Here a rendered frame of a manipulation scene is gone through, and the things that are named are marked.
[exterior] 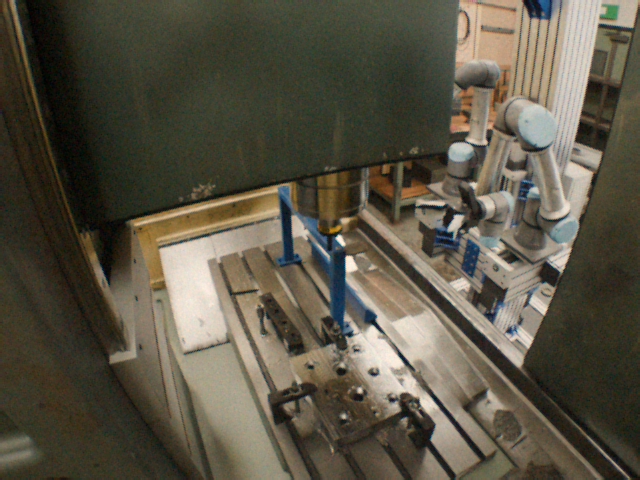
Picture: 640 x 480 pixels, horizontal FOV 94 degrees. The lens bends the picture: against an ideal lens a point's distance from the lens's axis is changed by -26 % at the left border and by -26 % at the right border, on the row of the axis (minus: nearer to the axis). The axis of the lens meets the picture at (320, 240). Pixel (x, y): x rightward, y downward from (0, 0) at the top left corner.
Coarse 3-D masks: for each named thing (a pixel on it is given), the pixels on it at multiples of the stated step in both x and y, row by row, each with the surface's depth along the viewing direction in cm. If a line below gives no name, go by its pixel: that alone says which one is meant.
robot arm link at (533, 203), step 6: (534, 192) 128; (528, 198) 132; (534, 198) 129; (528, 204) 133; (534, 204) 129; (540, 204) 126; (528, 210) 133; (534, 210) 128; (528, 216) 133; (534, 216) 129; (528, 222) 134; (534, 222) 132
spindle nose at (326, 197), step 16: (320, 176) 69; (336, 176) 69; (352, 176) 70; (368, 176) 75; (304, 192) 72; (320, 192) 71; (336, 192) 70; (352, 192) 72; (368, 192) 78; (304, 208) 74; (320, 208) 72; (336, 208) 72; (352, 208) 74
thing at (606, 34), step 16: (608, 16) 326; (608, 32) 332; (624, 32) 318; (608, 48) 343; (624, 48) 325; (592, 64) 369; (592, 96) 383; (608, 96) 363; (592, 112) 390; (608, 112) 369; (592, 128) 397; (592, 176) 415
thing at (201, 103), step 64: (64, 0) 34; (128, 0) 37; (192, 0) 40; (256, 0) 44; (320, 0) 47; (384, 0) 50; (448, 0) 54; (64, 64) 37; (128, 64) 41; (192, 64) 45; (256, 64) 48; (320, 64) 52; (384, 64) 56; (448, 64) 60; (64, 128) 41; (128, 128) 45; (192, 128) 49; (256, 128) 53; (320, 128) 57; (384, 128) 62; (448, 128) 68; (128, 192) 49; (192, 192) 54
